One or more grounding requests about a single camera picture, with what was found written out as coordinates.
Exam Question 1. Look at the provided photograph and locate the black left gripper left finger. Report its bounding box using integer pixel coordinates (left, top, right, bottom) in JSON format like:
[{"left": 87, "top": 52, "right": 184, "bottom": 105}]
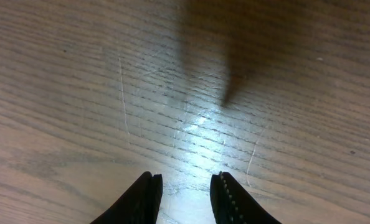
[{"left": 91, "top": 171, "right": 163, "bottom": 224}]

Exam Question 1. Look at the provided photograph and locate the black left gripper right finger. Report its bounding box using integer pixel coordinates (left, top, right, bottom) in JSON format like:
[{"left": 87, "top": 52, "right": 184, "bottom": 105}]
[{"left": 210, "top": 172, "right": 281, "bottom": 224}]

